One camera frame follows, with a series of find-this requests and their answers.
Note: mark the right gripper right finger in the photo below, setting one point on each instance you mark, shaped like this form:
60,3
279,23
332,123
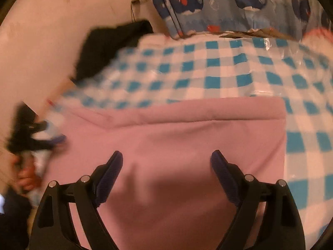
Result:
281,226

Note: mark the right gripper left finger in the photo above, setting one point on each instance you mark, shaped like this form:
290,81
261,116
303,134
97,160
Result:
53,226

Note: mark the pink and brown jacket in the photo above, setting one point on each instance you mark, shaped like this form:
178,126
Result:
167,196

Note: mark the person's left hand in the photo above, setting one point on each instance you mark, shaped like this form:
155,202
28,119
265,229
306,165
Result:
26,178

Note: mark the beige pillow with red stripes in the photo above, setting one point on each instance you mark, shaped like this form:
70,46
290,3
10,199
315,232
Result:
48,100

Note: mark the black garment pile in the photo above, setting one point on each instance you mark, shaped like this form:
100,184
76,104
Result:
102,44

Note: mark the blue white checkered quilt bag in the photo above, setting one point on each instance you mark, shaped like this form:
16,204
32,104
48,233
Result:
212,67

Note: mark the whale pattern curtain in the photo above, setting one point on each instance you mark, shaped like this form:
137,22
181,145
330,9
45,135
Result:
293,18

